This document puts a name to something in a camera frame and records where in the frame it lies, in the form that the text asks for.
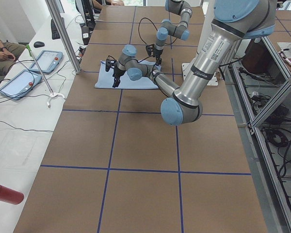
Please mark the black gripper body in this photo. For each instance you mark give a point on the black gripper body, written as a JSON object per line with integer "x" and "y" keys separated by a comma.
{"x": 157, "y": 52}
{"x": 117, "y": 72}

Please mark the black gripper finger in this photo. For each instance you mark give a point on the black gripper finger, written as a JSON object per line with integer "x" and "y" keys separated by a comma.
{"x": 116, "y": 82}
{"x": 158, "y": 61}

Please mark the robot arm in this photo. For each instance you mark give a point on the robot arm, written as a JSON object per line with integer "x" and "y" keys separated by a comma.
{"x": 167, "y": 28}
{"x": 233, "y": 20}

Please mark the black power adapter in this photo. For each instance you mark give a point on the black power adapter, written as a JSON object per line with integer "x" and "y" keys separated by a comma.
{"x": 85, "y": 33}

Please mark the far teach pendant tablet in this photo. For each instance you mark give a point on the far teach pendant tablet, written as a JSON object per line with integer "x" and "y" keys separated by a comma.
{"x": 48, "y": 60}

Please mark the teach pendant tablet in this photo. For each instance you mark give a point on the teach pendant tablet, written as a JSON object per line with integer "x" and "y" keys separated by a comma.
{"x": 48, "y": 60}
{"x": 20, "y": 85}

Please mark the black keyboard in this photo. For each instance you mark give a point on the black keyboard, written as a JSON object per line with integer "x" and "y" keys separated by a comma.
{"x": 54, "y": 32}

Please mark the black computer mouse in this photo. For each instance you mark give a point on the black computer mouse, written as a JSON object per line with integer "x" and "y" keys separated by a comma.
{"x": 38, "y": 44}

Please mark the metal rod with green tip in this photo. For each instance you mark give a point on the metal rod with green tip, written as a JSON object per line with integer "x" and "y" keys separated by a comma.
{"x": 39, "y": 68}

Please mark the near teach pendant tablet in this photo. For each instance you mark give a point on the near teach pendant tablet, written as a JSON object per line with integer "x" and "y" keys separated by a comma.
{"x": 20, "y": 85}

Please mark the seated person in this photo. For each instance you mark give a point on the seated person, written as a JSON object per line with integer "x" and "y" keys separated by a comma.
{"x": 9, "y": 53}

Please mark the red cylinder bottle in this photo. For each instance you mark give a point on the red cylinder bottle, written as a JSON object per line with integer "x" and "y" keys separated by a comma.
{"x": 10, "y": 196}

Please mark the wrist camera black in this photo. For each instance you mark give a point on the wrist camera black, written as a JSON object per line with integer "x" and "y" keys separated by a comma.
{"x": 150, "y": 49}
{"x": 110, "y": 63}

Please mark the aluminium frame post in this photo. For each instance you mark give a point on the aluminium frame post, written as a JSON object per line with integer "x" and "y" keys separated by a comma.
{"x": 56, "y": 16}

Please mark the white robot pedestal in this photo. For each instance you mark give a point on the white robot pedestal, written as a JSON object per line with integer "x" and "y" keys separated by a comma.
{"x": 190, "y": 69}

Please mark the aluminium frame rack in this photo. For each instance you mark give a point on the aluminium frame rack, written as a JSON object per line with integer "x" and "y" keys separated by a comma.
{"x": 259, "y": 74}

